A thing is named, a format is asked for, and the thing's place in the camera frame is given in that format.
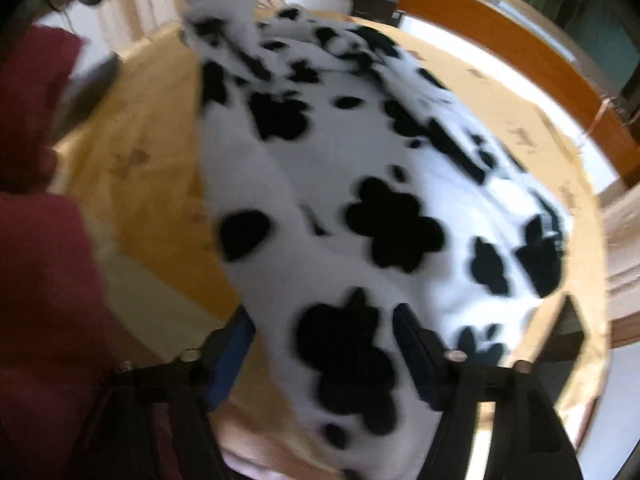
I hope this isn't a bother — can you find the black box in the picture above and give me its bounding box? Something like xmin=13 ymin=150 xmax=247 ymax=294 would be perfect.
xmin=351 ymin=0 xmax=404 ymax=28

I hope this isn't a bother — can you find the yellow paw print blanket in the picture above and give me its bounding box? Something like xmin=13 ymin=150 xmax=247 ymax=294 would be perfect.
xmin=52 ymin=15 xmax=613 ymax=480

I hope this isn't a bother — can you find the thin hanging cord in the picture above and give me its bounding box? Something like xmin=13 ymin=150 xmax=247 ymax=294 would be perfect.
xmin=582 ymin=95 xmax=617 ymax=147

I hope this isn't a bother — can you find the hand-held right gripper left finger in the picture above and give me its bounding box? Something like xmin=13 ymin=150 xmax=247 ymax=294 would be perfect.
xmin=85 ymin=305 xmax=258 ymax=480

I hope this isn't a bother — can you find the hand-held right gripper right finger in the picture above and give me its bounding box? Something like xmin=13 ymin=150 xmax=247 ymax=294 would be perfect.
xmin=392 ymin=304 xmax=583 ymax=480

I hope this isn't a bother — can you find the glass window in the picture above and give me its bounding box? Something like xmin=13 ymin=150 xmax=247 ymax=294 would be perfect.
xmin=415 ymin=0 xmax=640 ymax=106

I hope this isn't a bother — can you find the cow print fleece garment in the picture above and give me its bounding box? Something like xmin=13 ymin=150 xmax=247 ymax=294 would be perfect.
xmin=180 ymin=0 xmax=573 ymax=480

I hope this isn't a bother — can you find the cream curtain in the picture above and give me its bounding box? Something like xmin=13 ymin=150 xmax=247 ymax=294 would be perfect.
xmin=95 ymin=0 xmax=281 ymax=56
xmin=597 ymin=180 xmax=640 ymax=351

